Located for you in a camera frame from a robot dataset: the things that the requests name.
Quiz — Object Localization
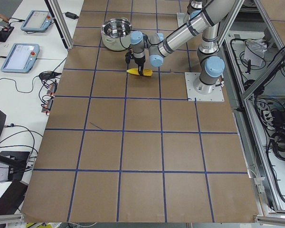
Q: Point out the yellow corn cob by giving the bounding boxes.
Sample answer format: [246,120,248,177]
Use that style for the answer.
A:
[126,68,153,76]

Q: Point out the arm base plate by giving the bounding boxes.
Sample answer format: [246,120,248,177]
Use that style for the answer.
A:
[176,12,190,28]
[184,72,225,102]

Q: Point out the small circuit boards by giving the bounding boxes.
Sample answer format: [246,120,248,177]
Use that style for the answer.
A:
[41,81,57,115]

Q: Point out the coiled black cables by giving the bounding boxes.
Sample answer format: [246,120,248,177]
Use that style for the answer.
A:
[254,95,285,162]

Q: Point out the near teach pendant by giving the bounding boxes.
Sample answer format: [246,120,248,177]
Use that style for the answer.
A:
[0,43,40,73]

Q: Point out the teach pendant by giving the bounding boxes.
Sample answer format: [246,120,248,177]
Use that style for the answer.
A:
[0,43,40,73]
[20,10,53,32]

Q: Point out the black monitor stand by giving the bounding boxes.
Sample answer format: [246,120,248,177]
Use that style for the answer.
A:
[0,151,30,182]

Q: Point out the white paper bag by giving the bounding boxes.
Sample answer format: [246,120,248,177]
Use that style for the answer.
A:
[244,38,267,67]

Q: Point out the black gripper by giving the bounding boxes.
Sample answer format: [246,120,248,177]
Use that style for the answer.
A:
[133,56,145,76]

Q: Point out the pale green cooking pot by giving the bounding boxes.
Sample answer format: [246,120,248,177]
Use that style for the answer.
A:
[101,18,133,51]

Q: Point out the far teach pendant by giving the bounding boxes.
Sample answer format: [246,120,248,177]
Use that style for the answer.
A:
[20,10,53,32]

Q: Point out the left side frame rail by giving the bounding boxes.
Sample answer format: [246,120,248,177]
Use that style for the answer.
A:
[220,0,285,215]

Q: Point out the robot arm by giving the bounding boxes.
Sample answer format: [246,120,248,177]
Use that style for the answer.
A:
[125,0,236,95]

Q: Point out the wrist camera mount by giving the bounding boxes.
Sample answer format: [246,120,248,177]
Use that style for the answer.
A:
[125,51,133,64]

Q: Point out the aluminium frame post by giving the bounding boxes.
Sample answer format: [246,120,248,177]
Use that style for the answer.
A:
[44,0,74,49]

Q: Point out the black power brick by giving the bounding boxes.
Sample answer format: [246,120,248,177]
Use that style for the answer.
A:
[65,11,79,19]

